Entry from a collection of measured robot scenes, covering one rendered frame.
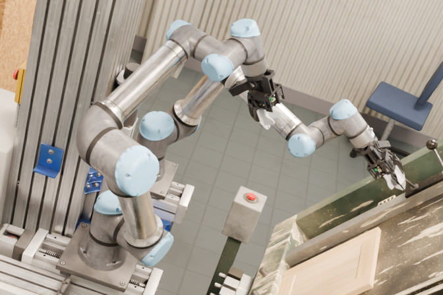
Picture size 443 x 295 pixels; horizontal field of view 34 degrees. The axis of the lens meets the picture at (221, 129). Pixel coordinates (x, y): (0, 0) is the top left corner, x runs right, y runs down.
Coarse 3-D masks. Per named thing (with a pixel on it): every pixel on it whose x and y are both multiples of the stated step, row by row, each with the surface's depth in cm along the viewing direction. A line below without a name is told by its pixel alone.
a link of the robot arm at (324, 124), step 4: (328, 116) 230; (320, 120) 232; (324, 120) 230; (328, 120) 228; (312, 124) 229; (316, 124) 228; (320, 124) 228; (324, 124) 229; (328, 124) 228; (320, 128) 226; (324, 128) 227; (328, 128) 228; (324, 132) 226; (328, 132) 228; (332, 132) 228; (324, 136) 226; (328, 136) 228; (332, 136) 229; (336, 136) 229; (324, 140) 226; (328, 140) 230
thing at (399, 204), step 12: (420, 192) 241; (432, 192) 240; (384, 204) 251; (396, 204) 246; (408, 204) 244; (360, 216) 256; (372, 216) 250; (384, 216) 249; (336, 228) 261; (348, 228) 256; (360, 228) 254; (312, 240) 266; (324, 240) 261; (336, 240) 259; (288, 252) 271; (300, 252) 266; (312, 252) 264
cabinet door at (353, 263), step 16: (352, 240) 250; (368, 240) 242; (320, 256) 256; (336, 256) 248; (352, 256) 241; (368, 256) 233; (288, 272) 263; (304, 272) 255; (320, 272) 247; (336, 272) 239; (352, 272) 232; (368, 272) 225; (288, 288) 252; (304, 288) 245; (320, 288) 237; (336, 288) 230; (352, 288) 223; (368, 288) 220
